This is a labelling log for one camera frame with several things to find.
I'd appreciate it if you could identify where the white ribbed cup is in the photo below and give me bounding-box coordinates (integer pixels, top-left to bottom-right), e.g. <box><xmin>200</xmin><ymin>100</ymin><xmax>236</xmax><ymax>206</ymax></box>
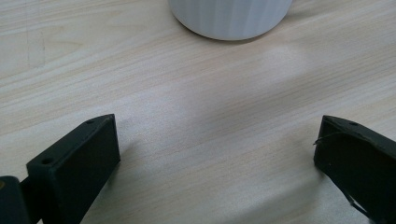
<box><xmin>167</xmin><ymin>0</ymin><xmax>294</xmax><ymax>42</ymax></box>

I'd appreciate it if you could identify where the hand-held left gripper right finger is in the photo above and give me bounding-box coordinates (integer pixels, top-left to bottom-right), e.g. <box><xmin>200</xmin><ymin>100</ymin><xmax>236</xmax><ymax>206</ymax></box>
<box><xmin>313</xmin><ymin>115</ymin><xmax>396</xmax><ymax>224</ymax></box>

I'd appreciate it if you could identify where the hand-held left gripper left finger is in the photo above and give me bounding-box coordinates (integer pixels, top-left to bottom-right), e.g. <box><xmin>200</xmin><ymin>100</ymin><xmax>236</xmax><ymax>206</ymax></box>
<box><xmin>25</xmin><ymin>113</ymin><xmax>121</xmax><ymax>224</ymax></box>

